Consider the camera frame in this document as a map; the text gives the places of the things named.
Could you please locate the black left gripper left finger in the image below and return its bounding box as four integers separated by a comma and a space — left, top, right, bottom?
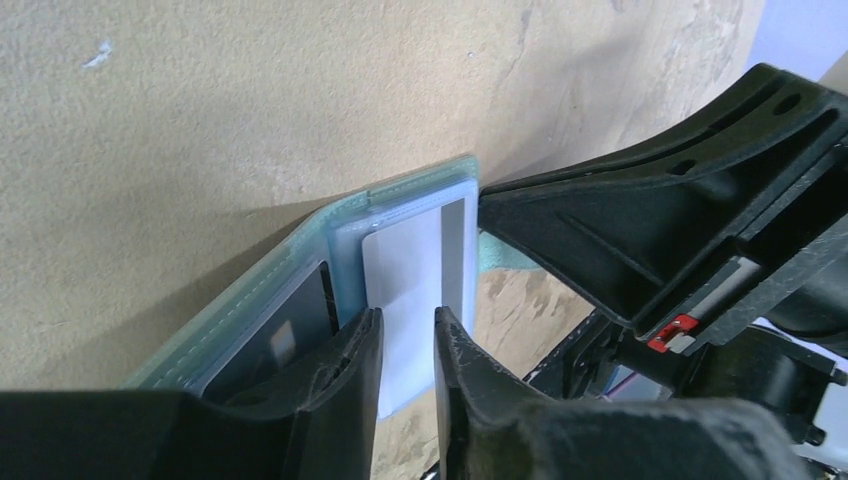
1, 309, 383, 479

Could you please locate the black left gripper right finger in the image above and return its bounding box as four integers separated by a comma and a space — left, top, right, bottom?
434, 307, 809, 479

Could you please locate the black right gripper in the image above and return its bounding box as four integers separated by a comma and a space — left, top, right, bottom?
478, 64, 847, 445

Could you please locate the black credit card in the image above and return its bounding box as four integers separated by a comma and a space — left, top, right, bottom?
199, 261, 339, 403

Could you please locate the white striped credit card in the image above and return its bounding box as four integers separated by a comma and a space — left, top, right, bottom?
362, 200, 465, 419

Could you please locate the teal leather card holder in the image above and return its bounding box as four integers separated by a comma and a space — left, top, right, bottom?
122, 154, 545, 405

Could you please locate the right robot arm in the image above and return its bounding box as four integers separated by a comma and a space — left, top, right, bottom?
478, 64, 847, 477

